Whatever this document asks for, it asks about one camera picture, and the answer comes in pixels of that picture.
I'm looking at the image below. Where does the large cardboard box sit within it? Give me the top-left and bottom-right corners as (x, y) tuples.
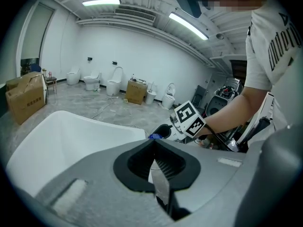
(5, 71), (48, 125)

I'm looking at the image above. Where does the white floor cable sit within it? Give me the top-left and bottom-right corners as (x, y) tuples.
(81, 95), (119, 102)

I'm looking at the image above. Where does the white egg-shaped toilet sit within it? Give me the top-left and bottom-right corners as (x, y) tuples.
(66, 66), (81, 86)

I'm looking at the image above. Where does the long ceiling light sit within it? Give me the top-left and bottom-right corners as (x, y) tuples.
(168, 11), (209, 41)
(82, 0), (122, 7)

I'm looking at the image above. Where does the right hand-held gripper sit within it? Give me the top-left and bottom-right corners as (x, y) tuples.
(151, 100), (207, 141)

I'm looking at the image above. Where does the ceiling air vent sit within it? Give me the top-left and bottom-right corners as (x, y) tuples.
(114, 7), (157, 23)

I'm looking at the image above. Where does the small cardboard box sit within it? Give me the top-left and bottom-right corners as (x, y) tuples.
(125, 79), (148, 105)

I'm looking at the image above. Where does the person's white printed shirt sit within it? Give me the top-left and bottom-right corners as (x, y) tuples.
(243, 0), (303, 132)

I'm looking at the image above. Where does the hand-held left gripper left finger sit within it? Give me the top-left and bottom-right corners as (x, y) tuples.
(113, 140), (156, 193)

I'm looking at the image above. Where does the person's right forearm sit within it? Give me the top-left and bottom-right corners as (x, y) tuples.
(202, 86), (273, 137)

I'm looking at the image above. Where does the dark grey toilet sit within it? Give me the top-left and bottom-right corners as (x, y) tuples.
(205, 95), (237, 118)

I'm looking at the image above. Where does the wooden stool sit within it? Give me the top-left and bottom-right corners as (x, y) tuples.
(45, 76), (58, 95)

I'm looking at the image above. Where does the white toilet with open seat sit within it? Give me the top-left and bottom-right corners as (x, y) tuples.
(161, 82), (177, 110)

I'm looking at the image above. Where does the grey window blind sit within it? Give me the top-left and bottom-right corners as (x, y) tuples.
(20, 2), (54, 60)

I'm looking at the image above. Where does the white bathtub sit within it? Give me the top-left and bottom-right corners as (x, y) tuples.
(5, 110), (146, 198)

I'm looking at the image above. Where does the white toilet with raised lid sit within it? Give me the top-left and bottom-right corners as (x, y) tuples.
(106, 66), (125, 97)

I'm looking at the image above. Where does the white toilet with tank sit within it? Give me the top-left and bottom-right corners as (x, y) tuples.
(83, 70), (101, 91)

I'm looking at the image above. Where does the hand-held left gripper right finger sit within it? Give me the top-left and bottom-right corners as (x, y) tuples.
(155, 140), (202, 191)

